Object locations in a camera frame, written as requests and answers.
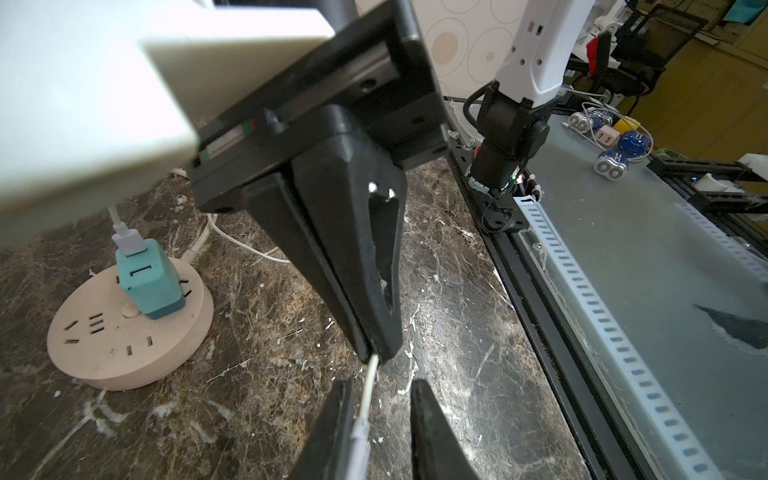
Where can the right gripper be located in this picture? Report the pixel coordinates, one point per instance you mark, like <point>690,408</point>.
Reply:
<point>365,105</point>

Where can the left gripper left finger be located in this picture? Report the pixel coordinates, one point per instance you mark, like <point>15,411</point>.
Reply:
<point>326,452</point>

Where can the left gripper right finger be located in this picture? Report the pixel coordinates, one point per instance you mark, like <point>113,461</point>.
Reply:
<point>436,452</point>

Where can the teal usb charger adapter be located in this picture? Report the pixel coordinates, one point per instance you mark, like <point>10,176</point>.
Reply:
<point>151,281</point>

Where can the pink round power strip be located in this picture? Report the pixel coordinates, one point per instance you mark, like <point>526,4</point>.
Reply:
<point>100,338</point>

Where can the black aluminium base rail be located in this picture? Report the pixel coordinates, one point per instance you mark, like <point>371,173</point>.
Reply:
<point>603,438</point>

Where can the white slotted cable duct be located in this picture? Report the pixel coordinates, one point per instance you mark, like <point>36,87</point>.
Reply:
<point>654,424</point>

